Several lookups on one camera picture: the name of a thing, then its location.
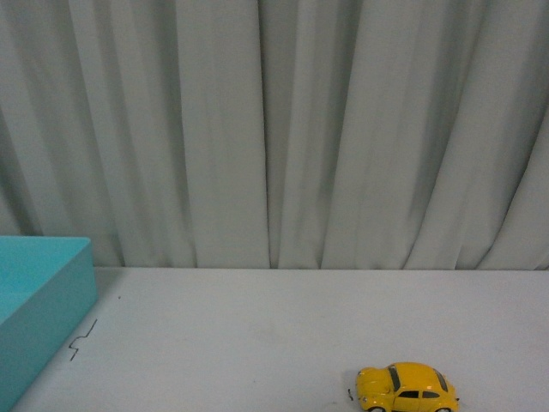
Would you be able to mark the turquoise storage box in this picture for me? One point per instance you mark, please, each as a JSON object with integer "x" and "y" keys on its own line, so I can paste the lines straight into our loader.
{"x": 47, "y": 288}

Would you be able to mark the yellow beetle toy car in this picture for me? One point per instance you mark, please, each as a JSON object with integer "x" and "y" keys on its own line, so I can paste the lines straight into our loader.
{"x": 405, "y": 386}

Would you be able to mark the grey pleated curtain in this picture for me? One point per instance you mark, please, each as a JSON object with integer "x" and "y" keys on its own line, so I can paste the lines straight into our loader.
{"x": 371, "y": 135}

